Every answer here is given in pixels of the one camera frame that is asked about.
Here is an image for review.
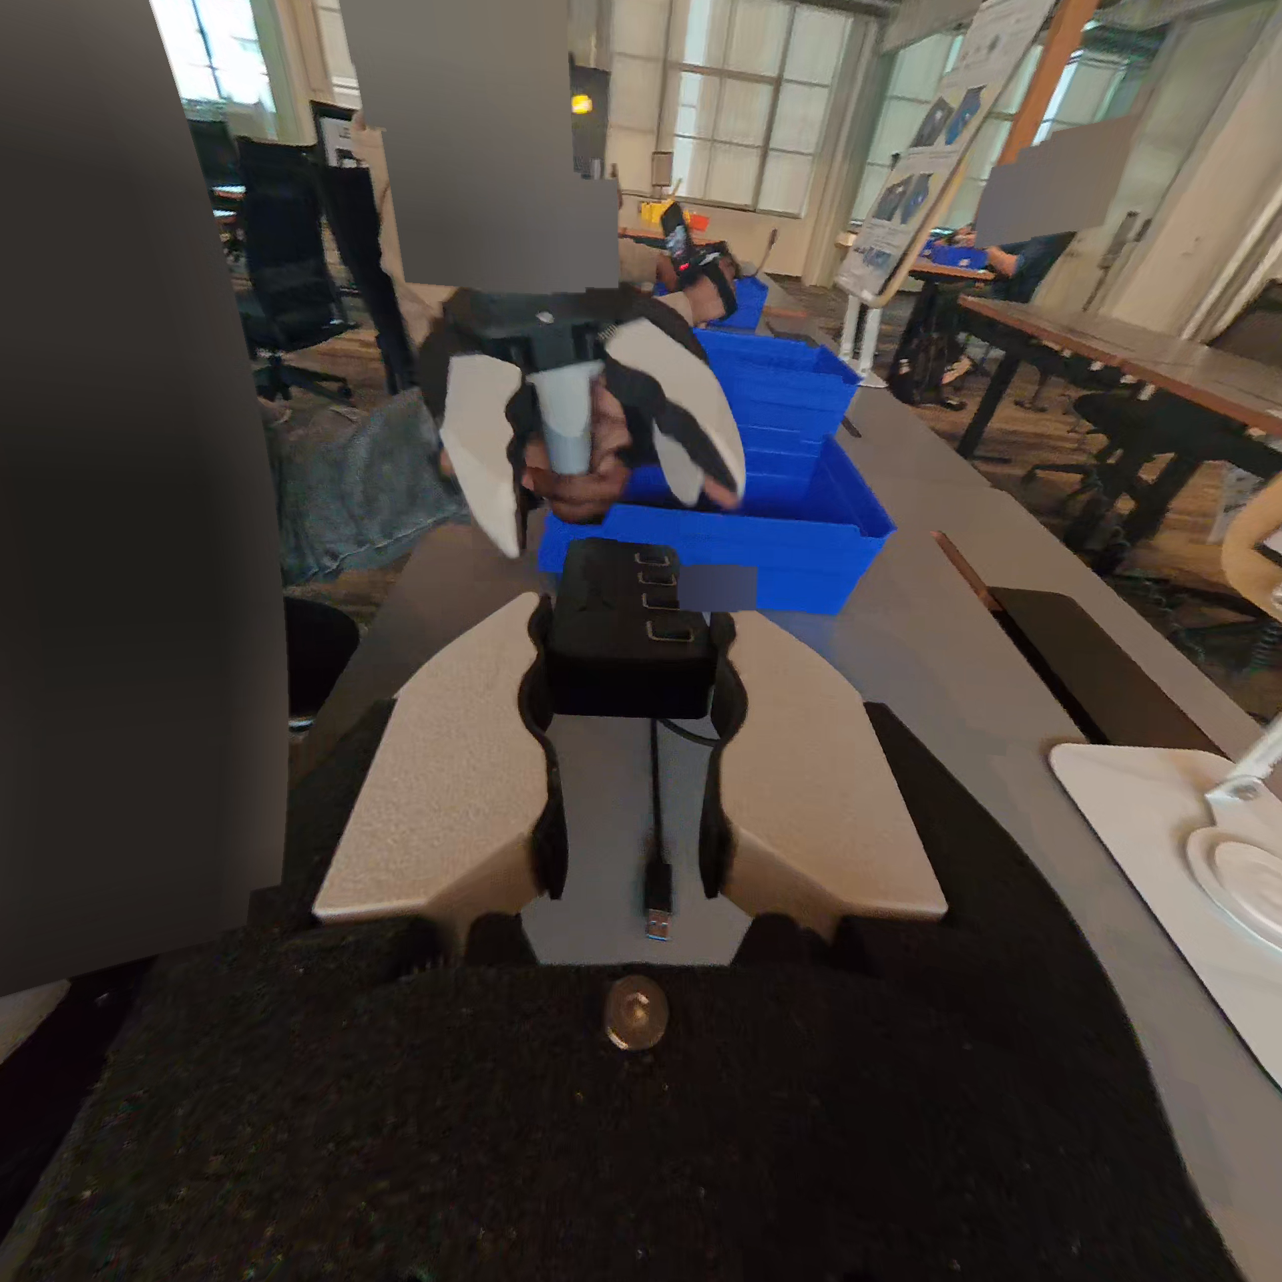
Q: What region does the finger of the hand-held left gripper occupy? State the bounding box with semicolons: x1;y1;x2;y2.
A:
603;316;749;508
439;351;535;561

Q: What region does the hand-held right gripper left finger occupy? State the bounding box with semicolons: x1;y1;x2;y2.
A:
316;591;573;943

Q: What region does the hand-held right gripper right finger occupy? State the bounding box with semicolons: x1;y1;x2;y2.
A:
702;608;952;937

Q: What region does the blue plastic bin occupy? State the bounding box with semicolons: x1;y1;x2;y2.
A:
651;272;774;337
535;426;899;613
687;327;866;446

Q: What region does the black usb hub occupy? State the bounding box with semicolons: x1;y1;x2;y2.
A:
547;536;717;720

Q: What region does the person's left hand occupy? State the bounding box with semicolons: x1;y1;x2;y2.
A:
515;399;649;525

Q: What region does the black office chair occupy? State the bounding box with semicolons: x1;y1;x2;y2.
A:
199;123;413;399

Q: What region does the white document stand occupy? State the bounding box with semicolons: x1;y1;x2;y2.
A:
1047;711;1282;1094

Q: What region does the printed roll-up banner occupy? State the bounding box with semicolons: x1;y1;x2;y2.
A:
835;0;1057;309

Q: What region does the wooden office desk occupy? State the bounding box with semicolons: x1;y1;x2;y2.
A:
958;297;1282;504

